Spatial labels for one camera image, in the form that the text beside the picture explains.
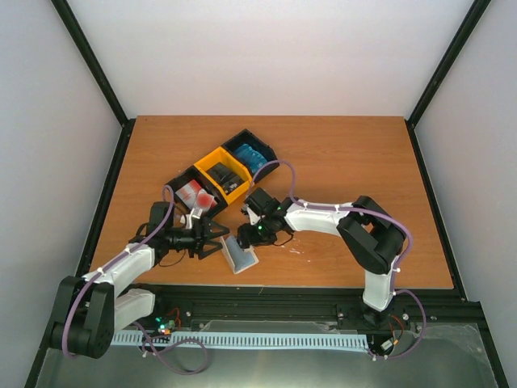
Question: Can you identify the black aluminium table frame rail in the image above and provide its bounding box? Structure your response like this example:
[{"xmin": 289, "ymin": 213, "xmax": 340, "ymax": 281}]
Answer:
[{"xmin": 52, "ymin": 282, "xmax": 485, "ymax": 336}]

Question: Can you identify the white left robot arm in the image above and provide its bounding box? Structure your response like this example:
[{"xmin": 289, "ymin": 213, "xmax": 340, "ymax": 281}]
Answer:
[{"xmin": 45, "ymin": 201, "xmax": 229, "ymax": 359}]

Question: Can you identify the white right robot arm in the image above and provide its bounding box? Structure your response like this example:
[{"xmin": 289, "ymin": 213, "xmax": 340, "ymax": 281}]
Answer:
[{"xmin": 237, "ymin": 188, "xmax": 412, "ymax": 313}]

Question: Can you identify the red white card stack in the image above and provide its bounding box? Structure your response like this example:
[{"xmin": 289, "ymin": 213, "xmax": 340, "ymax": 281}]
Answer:
[{"xmin": 175, "ymin": 179, "xmax": 216, "ymax": 213}]

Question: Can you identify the blue card stack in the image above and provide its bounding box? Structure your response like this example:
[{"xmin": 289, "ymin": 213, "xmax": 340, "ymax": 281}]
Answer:
[{"xmin": 234, "ymin": 143, "xmax": 267, "ymax": 175}]

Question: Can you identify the light blue slotted cable duct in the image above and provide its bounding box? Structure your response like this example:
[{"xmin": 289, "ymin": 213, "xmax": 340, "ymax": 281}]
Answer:
[{"xmin": 108, "ymin": 327, "xmax": 371, "ymax": 352}]

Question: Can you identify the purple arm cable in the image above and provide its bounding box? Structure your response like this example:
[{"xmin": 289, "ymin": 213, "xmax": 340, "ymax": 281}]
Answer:
[
  {"xmin": 246, "ymin": 159, "xmax": 427, "ymax": 361},
  {"xmin": 60, "ymin": 183, "xmax": 209, "ymax": 375}
]

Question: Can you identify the yellow plastic bin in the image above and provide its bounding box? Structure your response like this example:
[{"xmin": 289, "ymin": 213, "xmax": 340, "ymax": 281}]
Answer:
[{"xmin": 194, "ymin": 146, "xmax": 251, "ymax": 205}]

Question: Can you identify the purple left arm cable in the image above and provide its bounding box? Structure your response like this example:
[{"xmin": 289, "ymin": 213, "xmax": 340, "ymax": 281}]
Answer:
[{"xmin": 60, "ymin": 183, "xmax": 209, "ymax": 375}]

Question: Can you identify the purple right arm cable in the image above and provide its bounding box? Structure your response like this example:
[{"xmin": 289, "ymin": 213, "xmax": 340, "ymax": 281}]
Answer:
[{"xmin": 246, "ymin": 159, "xmax": 427, "ymax": 361}]

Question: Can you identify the black vip card stack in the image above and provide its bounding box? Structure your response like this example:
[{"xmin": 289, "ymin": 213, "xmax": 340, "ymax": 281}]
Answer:
[{"xmin": 207, "ymin": 162, "xmax": 244, "ymax": 195}]

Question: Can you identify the black bin with red cards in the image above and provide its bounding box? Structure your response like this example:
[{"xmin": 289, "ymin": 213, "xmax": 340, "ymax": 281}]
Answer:
[{"xmin": 167, "ymin": 166, "xmax": 228, "ymax": 217}]

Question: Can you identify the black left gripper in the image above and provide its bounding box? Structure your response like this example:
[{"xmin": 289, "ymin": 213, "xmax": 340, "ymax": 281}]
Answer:
[{"xmin": 166, "ymin": 217, "xmax": 230, "ymax": 260}]

